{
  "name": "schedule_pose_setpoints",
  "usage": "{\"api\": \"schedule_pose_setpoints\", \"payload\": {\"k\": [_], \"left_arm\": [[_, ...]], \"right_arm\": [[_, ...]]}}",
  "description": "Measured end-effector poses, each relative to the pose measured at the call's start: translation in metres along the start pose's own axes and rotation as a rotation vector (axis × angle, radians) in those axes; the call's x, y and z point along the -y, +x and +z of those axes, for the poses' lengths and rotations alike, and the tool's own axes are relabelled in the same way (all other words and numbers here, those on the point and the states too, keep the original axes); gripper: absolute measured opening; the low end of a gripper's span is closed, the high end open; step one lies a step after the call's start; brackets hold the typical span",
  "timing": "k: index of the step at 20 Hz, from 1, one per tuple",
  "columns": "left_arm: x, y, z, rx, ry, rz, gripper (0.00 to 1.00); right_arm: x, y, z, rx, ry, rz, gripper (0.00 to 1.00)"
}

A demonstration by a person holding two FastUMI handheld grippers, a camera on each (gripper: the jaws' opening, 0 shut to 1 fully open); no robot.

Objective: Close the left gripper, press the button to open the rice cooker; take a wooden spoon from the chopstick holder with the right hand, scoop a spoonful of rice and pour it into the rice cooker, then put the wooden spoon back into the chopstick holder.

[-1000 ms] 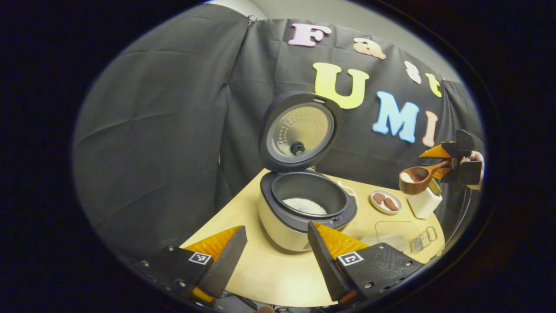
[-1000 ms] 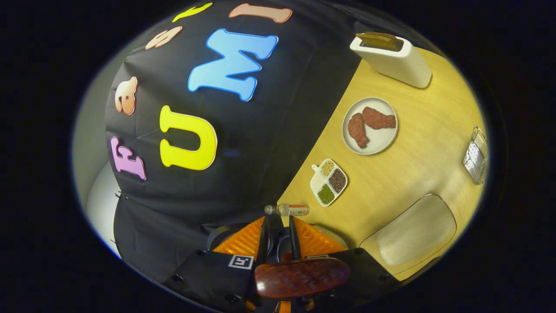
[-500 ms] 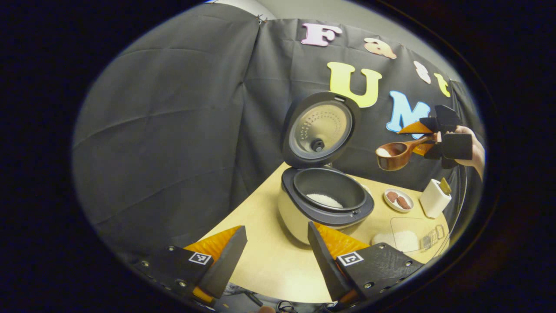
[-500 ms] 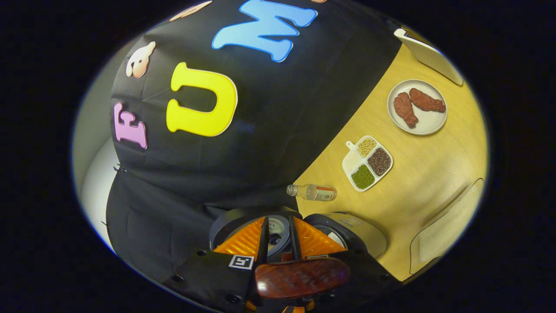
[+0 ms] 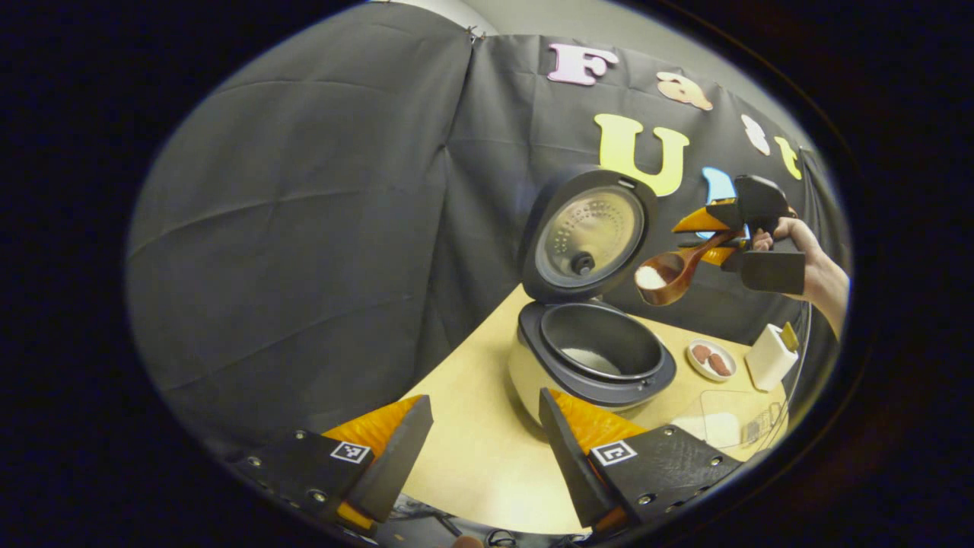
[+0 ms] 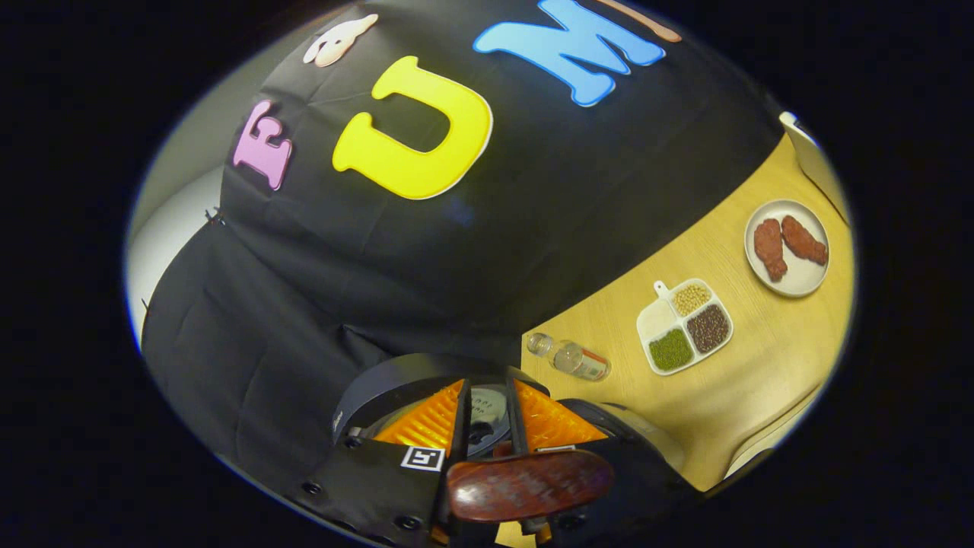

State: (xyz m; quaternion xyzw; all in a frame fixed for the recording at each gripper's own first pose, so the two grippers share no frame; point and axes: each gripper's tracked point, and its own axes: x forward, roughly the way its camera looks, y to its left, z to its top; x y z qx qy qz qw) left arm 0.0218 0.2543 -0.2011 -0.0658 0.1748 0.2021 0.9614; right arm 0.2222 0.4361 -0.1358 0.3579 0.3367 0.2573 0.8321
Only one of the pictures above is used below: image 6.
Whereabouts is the dark grey rice cooker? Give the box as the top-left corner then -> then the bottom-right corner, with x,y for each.
333,352 -> 686,495

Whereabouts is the small clear glass bottle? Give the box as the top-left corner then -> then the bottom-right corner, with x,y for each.
527,332 -> 611,383

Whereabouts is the white round plate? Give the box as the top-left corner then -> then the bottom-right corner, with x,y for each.
743,199 -> 831,298

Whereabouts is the red raw meat piece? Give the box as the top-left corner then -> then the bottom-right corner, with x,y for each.
753,218 -> 789,282
781,215 -> 829,266

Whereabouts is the dark red wooden spoon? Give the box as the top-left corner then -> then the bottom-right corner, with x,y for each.
445,449 -> 616,524

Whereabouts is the white divided grain dish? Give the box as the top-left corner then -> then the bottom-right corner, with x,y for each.
636,278 -> 735,377

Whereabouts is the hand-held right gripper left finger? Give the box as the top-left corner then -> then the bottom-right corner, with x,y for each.
293,378 -> 473,548

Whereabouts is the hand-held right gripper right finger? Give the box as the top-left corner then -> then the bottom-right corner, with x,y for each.
506,367 -> 701,546

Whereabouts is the white toaster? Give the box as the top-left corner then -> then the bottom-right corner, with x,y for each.
778,111 -> 851,225

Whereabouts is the black backdrop cloth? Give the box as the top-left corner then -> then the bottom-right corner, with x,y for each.
141,0 -> 785,488

